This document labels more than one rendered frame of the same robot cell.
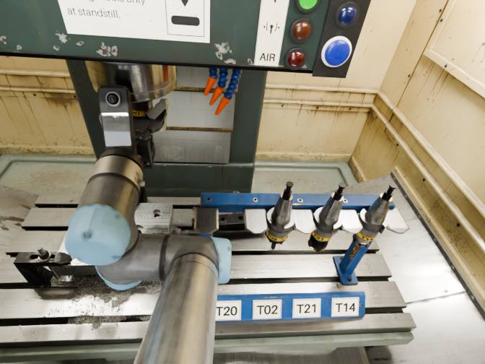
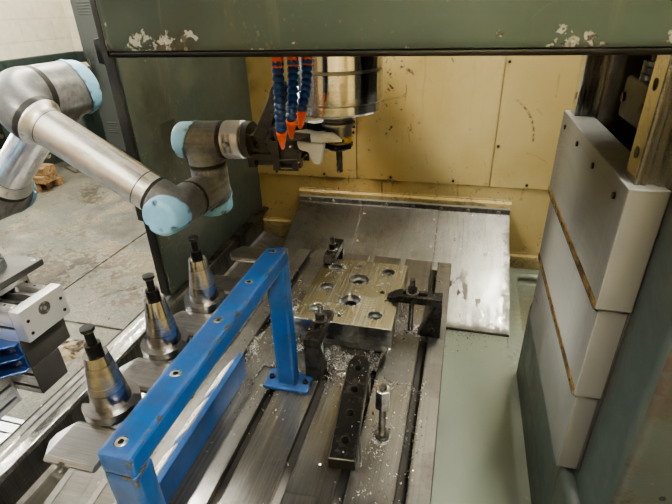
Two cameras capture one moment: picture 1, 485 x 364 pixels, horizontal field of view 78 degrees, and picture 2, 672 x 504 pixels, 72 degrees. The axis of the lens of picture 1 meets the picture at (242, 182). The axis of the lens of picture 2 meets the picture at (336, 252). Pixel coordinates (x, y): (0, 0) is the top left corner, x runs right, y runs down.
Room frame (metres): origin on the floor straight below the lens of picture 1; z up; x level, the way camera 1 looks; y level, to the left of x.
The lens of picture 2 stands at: (0.88, -0.57, 1.62)
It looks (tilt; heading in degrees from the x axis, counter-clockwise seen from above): 28 degrees down; 114
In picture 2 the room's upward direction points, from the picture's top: 2 degrees counter-clockwise
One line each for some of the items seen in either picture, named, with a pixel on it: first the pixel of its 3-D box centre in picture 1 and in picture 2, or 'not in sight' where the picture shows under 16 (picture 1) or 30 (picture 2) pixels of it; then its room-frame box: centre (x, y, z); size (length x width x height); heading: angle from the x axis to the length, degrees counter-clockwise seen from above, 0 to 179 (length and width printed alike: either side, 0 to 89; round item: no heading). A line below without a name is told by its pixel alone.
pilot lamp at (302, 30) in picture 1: (302, 30); not in sight; (0.37, -0.05, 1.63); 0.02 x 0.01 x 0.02; 98
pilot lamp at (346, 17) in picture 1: (347, 15); not in sight; (0.38, -0.09, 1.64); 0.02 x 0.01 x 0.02; 98
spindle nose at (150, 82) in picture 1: (131, 52); (337, 74); (0.54, 0.23, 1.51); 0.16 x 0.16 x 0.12
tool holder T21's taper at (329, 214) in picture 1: (333, 207); (159, 319); (0.46, -0.20, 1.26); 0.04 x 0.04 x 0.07
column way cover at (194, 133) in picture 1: (172, 106); (569, 274); (0.98, 0.29, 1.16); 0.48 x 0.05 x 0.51; 98
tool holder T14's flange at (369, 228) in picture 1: (372, 221); (113, 406); (0.47, -0.31, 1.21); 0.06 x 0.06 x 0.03
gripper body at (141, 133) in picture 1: (128, 150); (276, 143); (0.41, 0.21, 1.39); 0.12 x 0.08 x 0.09; 9
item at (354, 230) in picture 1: (349, 221); (142, 374); (0.47, -0.26, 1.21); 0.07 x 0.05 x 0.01; 8
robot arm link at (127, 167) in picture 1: (119, 179); (237, 140); (0.34, 0.20, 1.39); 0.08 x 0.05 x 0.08; 99
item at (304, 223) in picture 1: (303, 221); (187, 323); (0.45, -0.15, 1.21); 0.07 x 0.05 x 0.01; 8
